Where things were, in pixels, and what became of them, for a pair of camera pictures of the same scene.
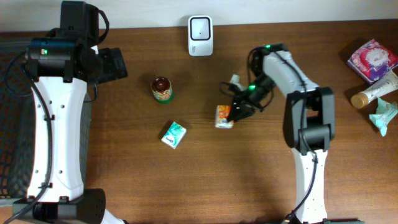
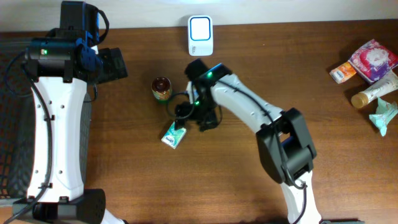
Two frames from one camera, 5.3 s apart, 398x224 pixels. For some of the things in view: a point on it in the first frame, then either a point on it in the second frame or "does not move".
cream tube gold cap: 387,85 does not move
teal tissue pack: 174,135 does not move
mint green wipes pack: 385,112 does not move
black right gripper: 243,103 -> 195,115
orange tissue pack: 222,113 -> 342,73
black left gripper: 107,73 does not move
